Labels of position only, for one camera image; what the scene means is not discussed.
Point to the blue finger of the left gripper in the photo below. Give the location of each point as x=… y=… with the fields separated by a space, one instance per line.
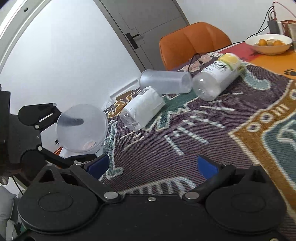
x=74 y=121
x=79 y=158

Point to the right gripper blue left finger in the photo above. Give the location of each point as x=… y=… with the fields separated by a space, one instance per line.
x=98 y=167

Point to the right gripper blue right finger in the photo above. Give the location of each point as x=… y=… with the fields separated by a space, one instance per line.
x=207 y=167

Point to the frosted plastic cup with sticker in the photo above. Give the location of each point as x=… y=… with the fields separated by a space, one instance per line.
x=87 y=138

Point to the frosted tall plastic cup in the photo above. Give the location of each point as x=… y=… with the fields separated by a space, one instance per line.
x=166 y=82

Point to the patterned woven table cloth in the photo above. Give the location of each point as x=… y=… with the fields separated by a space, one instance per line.
x=251 y=122

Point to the white labelled clear bottle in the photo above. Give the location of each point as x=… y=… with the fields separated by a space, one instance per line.
x=142 y=109

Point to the lemon label water bottle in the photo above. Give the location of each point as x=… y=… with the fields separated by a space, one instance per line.
x=215 y=78

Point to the grey door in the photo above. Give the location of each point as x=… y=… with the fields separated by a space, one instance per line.
x=151 y=19

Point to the orange leather chair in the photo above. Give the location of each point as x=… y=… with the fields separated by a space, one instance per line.
x=179 y=47

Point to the white fruit bowl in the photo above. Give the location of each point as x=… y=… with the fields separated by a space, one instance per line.
x=269 y=44

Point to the black power adapter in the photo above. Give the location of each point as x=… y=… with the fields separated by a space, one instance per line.
x=273 y=27

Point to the black door handle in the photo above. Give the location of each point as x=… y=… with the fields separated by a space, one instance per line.
x=133 y=39

